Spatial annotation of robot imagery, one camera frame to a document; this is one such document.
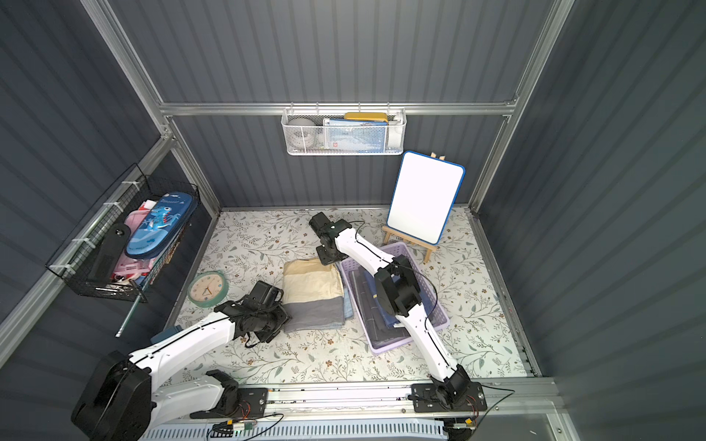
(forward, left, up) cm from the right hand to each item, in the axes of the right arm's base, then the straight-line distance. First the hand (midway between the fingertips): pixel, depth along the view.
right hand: (336, 254), depth 100 cm
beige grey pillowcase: (-15, +7, -3) cm, 17 cm away
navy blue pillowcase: (-26, -18, +2) cm, 31 cm away
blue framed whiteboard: (+9, -30, +21) cm, 38 cm away
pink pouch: (-24, +46, +27) cm, 58 cm away
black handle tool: (-22, +50, +30) cm, 62 cm away
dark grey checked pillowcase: (-29, -15, -1) cm, 33 cm away
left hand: (-25, +13, -1) cm, 29 cm away
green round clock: (-14, +43, -2) cm, 46 cm away
